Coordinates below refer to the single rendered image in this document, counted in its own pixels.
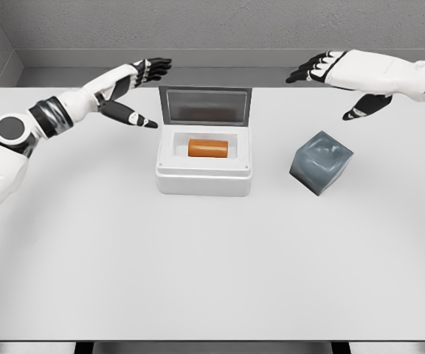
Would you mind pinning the grey hinged box lid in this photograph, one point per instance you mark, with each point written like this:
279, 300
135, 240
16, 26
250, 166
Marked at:
206, 105

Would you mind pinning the grey cube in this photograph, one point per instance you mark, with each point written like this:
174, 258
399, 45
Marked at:
320, 162

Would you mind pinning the white box base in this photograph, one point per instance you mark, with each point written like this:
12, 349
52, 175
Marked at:
204, 166

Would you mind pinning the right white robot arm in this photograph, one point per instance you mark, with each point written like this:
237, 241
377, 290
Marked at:
424, 83

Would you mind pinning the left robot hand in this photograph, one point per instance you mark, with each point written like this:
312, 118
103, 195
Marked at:
105, 85

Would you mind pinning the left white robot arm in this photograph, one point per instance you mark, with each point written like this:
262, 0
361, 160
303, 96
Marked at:
20, 140

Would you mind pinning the orange cylinder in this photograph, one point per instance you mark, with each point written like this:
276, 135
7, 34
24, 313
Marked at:
207, 148

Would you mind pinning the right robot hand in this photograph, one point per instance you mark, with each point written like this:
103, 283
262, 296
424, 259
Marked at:
360, 72

